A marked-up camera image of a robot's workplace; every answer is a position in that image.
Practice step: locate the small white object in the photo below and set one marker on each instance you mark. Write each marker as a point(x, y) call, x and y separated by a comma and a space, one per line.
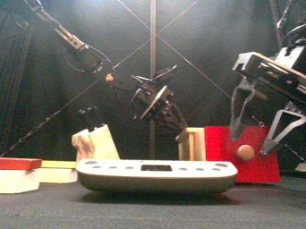
point(301, 167)

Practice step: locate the wooden toy knife block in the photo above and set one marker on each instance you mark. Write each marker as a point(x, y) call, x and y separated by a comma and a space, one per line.
point(96, 144)

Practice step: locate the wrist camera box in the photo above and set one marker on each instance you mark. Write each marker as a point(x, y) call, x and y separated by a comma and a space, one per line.
point(162, 75)
point(291, 55)

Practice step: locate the red and white box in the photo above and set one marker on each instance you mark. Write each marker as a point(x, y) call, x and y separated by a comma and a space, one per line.
point(18, 176)

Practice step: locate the yellow egg sushi toy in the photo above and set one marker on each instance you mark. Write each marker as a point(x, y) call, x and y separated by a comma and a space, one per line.
point(58, 171)

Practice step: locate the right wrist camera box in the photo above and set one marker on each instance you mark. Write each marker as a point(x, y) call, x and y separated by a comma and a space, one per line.
point(291, 55)

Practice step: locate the white oval toy board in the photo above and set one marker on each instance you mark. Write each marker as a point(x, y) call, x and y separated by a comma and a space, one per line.
point(157, 177)

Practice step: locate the round wooden knob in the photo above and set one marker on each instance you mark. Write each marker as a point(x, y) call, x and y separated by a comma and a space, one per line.
point(245, 152)

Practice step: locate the pale wooden toy frame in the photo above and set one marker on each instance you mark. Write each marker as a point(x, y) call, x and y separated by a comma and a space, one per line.
point(191, 145)

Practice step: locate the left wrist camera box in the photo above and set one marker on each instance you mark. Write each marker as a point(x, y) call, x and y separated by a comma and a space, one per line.
point(162, 75)

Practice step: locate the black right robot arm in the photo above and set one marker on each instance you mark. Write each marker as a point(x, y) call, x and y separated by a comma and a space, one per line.
point(295, 32)

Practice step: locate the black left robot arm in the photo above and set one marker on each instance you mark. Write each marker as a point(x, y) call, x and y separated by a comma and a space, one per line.
point(84, 56)

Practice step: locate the vertical metal frame pole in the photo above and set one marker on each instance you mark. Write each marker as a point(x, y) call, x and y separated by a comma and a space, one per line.
point(152, 35)

